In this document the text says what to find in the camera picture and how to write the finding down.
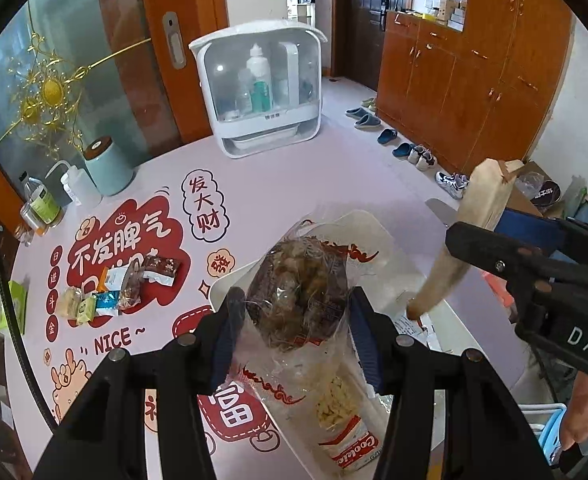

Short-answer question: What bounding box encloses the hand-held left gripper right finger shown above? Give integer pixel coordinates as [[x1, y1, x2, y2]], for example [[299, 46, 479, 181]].
[[350, 286, 555, 480]]

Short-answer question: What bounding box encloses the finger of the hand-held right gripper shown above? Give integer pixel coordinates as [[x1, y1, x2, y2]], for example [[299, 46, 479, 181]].
[[494, 208, 588, 273], [445, 222, 550, 286]]

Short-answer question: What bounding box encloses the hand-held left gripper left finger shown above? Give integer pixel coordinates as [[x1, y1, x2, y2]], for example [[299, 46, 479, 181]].
[[34, 287, 247, 480]]

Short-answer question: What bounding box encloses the long tan snack packet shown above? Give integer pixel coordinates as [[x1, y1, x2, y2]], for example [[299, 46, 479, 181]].
[[406, 157, 525, 322]]

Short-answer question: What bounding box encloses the red white cookie packet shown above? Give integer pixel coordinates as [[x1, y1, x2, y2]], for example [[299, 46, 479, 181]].
[[314, 370, 389, 468]]

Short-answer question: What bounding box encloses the white plastic bin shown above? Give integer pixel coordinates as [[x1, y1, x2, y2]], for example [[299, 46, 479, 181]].
[[208, 210, 522, 480]]

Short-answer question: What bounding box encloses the clear brown pastry packet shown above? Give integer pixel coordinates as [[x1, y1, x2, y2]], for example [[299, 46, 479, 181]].
[[231, 217, 379, 406]]

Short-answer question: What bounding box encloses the dark brown snack packet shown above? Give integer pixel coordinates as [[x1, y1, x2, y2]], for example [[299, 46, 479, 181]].
[[142, 255, 182, 286]]

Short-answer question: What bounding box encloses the clear nut mix packet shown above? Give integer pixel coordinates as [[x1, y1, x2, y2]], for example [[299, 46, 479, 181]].
[[116, 280, 144, 311]]

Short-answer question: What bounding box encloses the small blue snack packet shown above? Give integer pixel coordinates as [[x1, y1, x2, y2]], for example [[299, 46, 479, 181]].
[[94, 292, 122, 317]]

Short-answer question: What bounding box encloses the white orange snack packet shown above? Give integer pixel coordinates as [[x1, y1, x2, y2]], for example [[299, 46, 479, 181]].
[[98, 266, 134, 293]]

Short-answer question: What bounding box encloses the small green snack packet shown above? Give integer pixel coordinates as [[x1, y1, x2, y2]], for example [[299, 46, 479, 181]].
[[76, 295, 98, 323]]

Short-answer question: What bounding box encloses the clear yellow cracker packet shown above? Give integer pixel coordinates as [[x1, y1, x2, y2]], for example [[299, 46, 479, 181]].
[[56, 287, 82, 318]]

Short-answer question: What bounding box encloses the person's right hand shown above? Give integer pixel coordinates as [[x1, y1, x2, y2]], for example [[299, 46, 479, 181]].
[[560, 374, 588, 461]]

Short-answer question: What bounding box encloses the cardboard box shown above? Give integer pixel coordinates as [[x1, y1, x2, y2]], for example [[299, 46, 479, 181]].
[[504, 160, 570, 218]]

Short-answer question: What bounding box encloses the light blue plastic stool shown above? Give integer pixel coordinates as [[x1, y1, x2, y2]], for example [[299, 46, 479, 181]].
[[521, 402, 572, 468]]

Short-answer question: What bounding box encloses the wooden cabinet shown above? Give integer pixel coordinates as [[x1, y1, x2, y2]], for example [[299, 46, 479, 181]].
[[376, 0, 575, 176]]

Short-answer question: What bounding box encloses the row of shoes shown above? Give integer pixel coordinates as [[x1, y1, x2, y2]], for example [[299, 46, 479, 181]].
[[345, 96, 472, 201]]

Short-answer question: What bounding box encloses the green tissue box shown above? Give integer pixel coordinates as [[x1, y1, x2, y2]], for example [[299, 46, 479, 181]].
[[0, 280, 28, 337]]

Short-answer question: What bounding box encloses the teal canister brown lid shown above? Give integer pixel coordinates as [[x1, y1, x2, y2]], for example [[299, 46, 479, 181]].
[[82, 136, 135, 197]]

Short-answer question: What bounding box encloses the white squeeze bottle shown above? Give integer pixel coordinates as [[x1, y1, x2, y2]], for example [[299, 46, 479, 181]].
[[44, 160, 103, 208]]

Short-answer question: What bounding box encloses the white storage box clear door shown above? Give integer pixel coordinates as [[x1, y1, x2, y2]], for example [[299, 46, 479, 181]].
[[189, 17, 327, 160]]

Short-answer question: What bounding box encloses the glass bottle green label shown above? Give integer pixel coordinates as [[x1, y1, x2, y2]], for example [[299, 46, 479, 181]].
[[18, 171, 65, 233]]

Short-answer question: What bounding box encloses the dark entry door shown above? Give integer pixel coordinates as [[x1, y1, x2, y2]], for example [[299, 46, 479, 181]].
[[331, 0, 397, 91]]

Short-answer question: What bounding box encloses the white teal bottle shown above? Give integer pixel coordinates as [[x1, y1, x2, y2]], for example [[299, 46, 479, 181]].
[[246, 44, 275, 115]]

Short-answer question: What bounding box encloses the frosted glass sliding door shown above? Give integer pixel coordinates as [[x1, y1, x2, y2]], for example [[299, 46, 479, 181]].
[[0, 0, 182, 161]]

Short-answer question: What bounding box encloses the black cable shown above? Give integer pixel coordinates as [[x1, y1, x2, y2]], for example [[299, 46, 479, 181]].
[[0, 207, 62, 433]]

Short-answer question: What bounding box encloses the silver door handle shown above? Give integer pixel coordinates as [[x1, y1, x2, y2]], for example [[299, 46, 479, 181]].
[[162, 11, 187, 70]]

